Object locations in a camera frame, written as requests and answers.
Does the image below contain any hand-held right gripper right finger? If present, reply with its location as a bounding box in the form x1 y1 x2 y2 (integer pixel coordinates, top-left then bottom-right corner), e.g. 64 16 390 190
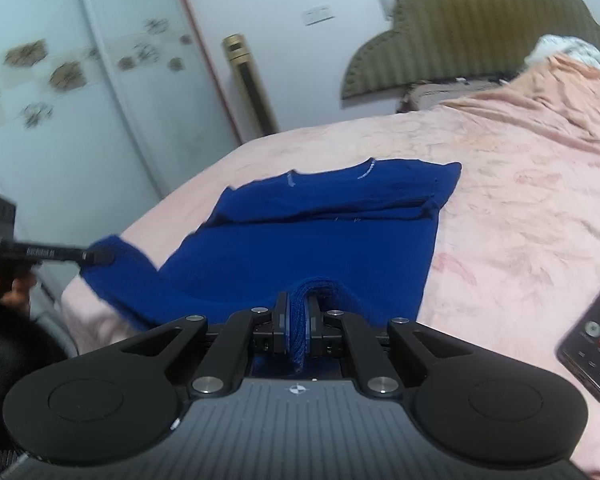
305 295 482 397

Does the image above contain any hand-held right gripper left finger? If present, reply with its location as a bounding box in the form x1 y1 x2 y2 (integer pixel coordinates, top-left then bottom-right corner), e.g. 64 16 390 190
112 291 291 397

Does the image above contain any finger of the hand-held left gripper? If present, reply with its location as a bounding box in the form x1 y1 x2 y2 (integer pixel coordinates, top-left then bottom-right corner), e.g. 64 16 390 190
10 241 115 267

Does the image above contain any blue beaded sweater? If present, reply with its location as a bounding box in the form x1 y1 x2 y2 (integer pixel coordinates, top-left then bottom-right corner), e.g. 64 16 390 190
79 157 463 377

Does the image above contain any person's left hand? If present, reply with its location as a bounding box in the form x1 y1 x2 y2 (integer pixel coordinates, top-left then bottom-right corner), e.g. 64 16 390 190
0 273 38 315

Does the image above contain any person's dark clothing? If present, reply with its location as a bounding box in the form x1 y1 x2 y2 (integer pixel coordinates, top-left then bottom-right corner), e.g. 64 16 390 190
0 294 68 453

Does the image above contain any white wardrobe with flower prints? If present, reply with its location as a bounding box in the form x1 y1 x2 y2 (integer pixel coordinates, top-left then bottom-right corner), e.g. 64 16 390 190
0 0 242 203

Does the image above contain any gold tower air conditioner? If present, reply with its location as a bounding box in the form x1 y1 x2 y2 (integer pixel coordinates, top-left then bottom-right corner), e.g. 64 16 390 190
222 33 280 137

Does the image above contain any pink fleece blanket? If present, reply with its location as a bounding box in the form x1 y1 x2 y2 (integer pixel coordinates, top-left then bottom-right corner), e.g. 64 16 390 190
61 54 600 480

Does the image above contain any brown pillow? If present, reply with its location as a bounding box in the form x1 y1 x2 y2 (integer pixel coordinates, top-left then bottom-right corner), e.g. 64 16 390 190
396 76 512 114

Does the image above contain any black smartphone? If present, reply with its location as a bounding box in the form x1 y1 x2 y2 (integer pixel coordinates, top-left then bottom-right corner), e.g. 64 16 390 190
556 264 600 405

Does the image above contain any olive green padded headboard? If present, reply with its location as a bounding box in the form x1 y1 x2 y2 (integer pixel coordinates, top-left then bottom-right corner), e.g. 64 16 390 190
341 0 600 102

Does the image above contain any white crumpled quilt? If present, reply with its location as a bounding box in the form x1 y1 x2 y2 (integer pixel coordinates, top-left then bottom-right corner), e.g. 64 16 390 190
524 34 600 72

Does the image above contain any white wall socket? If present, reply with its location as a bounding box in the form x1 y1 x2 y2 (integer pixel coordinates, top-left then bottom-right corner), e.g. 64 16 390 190
302 4 336 27

